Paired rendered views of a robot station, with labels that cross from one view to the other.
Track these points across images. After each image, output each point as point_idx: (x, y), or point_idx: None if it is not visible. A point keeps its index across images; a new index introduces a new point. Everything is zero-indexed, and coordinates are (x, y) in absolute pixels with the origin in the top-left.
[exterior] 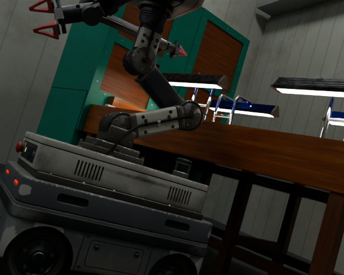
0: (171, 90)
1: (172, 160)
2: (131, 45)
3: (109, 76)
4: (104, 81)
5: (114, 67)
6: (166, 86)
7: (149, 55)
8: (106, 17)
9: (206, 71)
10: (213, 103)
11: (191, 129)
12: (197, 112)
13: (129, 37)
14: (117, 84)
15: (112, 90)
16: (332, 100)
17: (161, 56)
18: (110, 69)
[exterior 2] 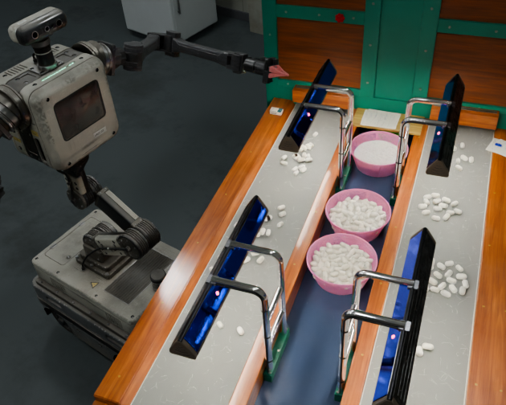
0: (120, 217)
1: None
2: (303, 13)
3: (287, 59)
4: (283, 67)
5: (291, 47)
6: (114, 213)
7: (75, 197)
8: (180, 51)
9: (482, 2)
10: (447, 88)
11: (136, 259)
12: (132, 246)
13: (297, 2)
14: (304, 66)
15: (299, 75)
16: (276, 267)
17: (365, 9)
18: (285, 51)
